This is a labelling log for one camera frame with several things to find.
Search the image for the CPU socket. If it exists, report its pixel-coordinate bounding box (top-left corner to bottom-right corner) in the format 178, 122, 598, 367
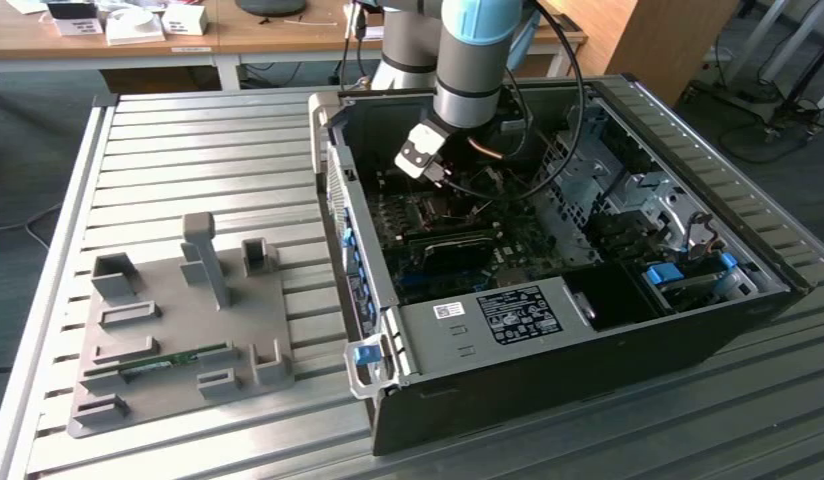
414, 189, 477, 227

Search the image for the metal drive cage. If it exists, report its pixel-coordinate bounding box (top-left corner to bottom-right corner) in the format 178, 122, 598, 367
529, 97, 684, 264

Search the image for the green motherboard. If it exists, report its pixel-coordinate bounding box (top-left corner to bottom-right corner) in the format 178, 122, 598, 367
364, 167, 604, 306

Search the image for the black expansion card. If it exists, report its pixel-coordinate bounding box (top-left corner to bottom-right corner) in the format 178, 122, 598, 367
421, 238, 504, 272

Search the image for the wooden office desk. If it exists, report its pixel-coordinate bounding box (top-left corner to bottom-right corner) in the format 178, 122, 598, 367
214, 0, 590, 91
0, 0, 244, 94

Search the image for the wooden cabinet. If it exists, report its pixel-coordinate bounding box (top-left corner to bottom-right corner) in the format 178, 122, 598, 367
564, 0, 744, 109

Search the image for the grey power supply unit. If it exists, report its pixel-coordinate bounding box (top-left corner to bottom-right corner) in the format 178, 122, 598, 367
388, 277, 598, 387

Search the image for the blue disk carrier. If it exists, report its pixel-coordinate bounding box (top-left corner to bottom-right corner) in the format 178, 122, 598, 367
642, 263, 685, 290

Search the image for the black floor equipment box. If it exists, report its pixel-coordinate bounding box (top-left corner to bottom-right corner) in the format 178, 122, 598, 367
676, 78, 777, 124

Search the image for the dark grey round object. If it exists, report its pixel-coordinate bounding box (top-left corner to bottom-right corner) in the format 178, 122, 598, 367
234, 0, 308, 16

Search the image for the blue plastic latch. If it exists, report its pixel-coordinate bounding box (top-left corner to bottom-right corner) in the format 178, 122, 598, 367
350, 341, 381, 370

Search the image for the small white printed box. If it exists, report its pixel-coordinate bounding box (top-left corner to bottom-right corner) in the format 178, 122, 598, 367
53, 14, 107, 38
159, 4, 210, 37

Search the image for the black open PC case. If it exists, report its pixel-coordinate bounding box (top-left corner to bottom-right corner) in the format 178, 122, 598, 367
306, 73, 821, 457

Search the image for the grey parts rack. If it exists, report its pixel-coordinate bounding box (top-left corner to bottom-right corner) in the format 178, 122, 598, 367
63, 211, 298, 440

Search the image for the white box with round opening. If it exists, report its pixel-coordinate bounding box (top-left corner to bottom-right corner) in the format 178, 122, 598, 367
102, 7, 167, 47

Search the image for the green RAM stick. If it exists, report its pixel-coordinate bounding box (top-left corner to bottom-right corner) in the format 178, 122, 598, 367
115, 349, 206, 375

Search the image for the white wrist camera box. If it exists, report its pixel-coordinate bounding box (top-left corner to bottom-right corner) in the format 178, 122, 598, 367
393, 122, 453, 190

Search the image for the black camera cable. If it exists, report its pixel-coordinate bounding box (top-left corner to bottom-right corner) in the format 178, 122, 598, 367
441, 0, 586, 202

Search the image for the coloured wire bundle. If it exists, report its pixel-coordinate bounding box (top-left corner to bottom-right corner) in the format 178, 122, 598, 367
677, 212, 720, 261

